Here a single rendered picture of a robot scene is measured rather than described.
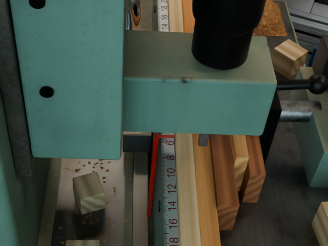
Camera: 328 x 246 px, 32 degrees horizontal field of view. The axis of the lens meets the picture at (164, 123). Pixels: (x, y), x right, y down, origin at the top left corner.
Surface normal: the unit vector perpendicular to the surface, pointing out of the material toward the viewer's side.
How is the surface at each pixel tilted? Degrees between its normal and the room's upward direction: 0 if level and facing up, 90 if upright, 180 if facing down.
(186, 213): 0
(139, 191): 0
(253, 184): 90
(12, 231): 90
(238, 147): 0
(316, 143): 90
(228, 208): 90
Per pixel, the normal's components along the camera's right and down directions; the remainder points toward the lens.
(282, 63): -0.71, 0.47
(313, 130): -1.00, -0.04
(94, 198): 0.37, 0.69
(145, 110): 0.03, 0.72
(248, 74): 0.07, -0.69
